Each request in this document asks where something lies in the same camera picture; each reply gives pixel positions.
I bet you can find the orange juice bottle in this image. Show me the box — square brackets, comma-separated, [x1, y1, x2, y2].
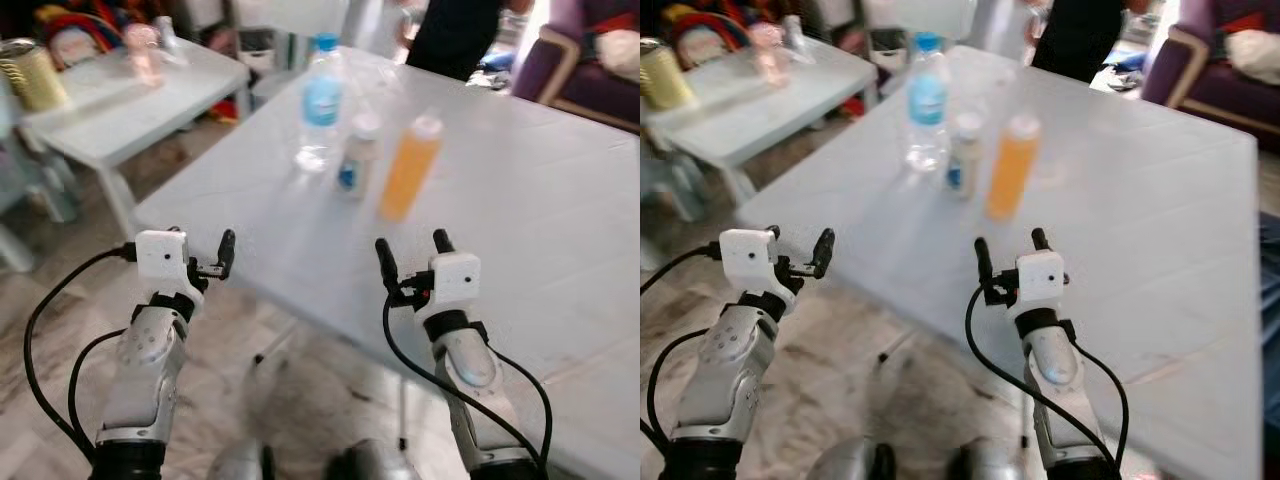
[984, 112, 1044, 222]
[377, 112, 445, 224]

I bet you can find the large white plastic table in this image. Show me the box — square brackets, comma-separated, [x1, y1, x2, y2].
[133, 44, 641, 480]
[733, 44, 1263, 480]

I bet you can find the small white bottle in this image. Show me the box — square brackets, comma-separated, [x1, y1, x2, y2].
[944, 111, 988, 200]
[334, 111, 384, 200]

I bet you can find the small white plastic table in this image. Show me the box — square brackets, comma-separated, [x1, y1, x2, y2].
[640, 37, 883, 208]
[18, 37, 253, 238]

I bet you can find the clear blue-label water bottle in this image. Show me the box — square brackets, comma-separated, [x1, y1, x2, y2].
[904, 31, 953, 173]
[294, 32, 348, 175]

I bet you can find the grey robot right leg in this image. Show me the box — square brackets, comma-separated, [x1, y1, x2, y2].
[328, 437, 423, 480]
[944, 437, 1033, 480]

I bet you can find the grey robot leg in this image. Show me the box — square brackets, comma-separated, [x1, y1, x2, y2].
[208, 439, 278, 480]
[944, 437, 1033, 480]
[328, 437, 423, 480]
[806, 439, 898, 480]

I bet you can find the pink plastic bottle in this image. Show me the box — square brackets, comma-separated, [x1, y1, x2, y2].
[124, 23, 167, 88]
[751, 21, 793, 87]

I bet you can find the yellow tin can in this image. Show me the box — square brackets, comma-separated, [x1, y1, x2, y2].
[0, 37, 70, 112]
[640, 37, 698, 112]

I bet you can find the small clear bottle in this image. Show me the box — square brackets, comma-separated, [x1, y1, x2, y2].
[154, 14, 188, 67]
[784, 14, 818, 67]

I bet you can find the grey robot left leg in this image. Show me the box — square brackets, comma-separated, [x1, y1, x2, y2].
[208, 439, 278, 480]
[806, 439, 898, 480]

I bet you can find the purple armchair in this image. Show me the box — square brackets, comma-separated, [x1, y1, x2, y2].
[509, 0, 641, 133]
[1139, 0, 1280, 153]

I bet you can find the standing person in black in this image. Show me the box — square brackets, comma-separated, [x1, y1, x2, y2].
[404, 0, 503, 83]
[1029, 0, 1128, 85]

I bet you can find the colourful bag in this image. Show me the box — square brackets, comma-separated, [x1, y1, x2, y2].
[33, 4, 123, 73]
[660, 2, 753, 61]

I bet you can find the white cushion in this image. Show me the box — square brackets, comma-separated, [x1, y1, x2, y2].
[589, 27, 641, 83]
[1224, 29, 1280, 88]

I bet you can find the person's blue jeans leg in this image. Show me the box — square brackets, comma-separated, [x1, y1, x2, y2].
[1257, 210, 1280, 453]

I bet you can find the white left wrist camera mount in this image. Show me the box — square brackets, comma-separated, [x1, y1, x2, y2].
[719, 227, 780, 295]
[134, 229, 192, 298]

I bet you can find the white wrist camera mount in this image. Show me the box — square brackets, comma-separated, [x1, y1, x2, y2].
[719, 227, 780, 295]
[414, 251, 482, 323]
[1007, 249, 1068, 320]
[134, 229, 192, 298]

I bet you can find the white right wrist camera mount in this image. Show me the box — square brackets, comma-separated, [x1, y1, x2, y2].
[414, 251, 482, 323]
[1007, 249, 1068, 320]

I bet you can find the long black left arm cable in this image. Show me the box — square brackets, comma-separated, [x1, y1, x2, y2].
[21, 244, 138, 467]
[640, 243, 723, 461]

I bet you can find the short black right arm cable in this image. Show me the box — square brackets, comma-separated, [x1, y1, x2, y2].
[1078, 342, 1132, 456]
[492, 348, 554, 461]

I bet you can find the short black arm cable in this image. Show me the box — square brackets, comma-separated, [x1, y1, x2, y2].
[1078, 342, 1132, 456]
[647, 330, 713, 441]
[492, 348, 554, 461]
[66, 328, 131, 441]

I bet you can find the short black left arm cable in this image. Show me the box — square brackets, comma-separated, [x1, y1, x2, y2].
[647, 330, 713, 441]
[66, 328, 131, 441]

